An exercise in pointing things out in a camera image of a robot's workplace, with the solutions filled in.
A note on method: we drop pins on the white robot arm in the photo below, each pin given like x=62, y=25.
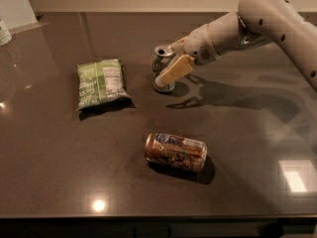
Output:
x=254, y=24

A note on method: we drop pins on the orange soda can lying down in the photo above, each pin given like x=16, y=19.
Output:
x=176, y=151

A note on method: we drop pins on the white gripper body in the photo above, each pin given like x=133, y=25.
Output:
x=197, y=44

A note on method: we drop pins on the green white 7up can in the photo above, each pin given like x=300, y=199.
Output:
x=162, y=56

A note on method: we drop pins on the white bottle at left edge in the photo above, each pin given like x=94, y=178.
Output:
x=5, y=35

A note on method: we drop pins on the green chip bag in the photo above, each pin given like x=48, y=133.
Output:
x=101, y=83

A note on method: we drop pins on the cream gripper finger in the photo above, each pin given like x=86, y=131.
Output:
x=181, y=67
x=178, y=47

